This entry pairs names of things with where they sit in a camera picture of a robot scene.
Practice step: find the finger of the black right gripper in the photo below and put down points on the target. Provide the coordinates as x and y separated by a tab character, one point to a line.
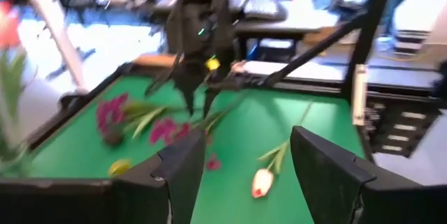
227	88
185	88

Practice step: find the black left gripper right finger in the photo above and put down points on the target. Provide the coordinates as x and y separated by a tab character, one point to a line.
349	199

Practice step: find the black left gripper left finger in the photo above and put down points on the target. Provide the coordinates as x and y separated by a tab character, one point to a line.
139	199

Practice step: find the magenta flower bunch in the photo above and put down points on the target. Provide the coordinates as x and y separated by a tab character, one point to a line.
111	110
164	131

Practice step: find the pink tulip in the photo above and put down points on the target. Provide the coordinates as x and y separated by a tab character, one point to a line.
262	182
7	25

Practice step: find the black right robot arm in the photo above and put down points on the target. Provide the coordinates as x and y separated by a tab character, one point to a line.
199	14

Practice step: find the clear glass vase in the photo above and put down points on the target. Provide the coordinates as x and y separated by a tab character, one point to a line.
14	164

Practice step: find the yellow tag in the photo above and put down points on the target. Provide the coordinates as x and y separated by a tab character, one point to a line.
212	64

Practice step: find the green table mat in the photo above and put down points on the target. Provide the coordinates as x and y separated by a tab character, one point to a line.
244	130

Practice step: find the dark grey desk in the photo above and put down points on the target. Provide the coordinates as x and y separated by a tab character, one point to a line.
279	29

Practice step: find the white round-base pole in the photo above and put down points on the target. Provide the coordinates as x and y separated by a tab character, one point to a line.
57	35

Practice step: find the silver aluminium bracket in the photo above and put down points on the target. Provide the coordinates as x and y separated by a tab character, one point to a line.
359	95

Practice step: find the black metal rig frame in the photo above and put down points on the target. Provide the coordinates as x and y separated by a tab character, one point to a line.
370	25

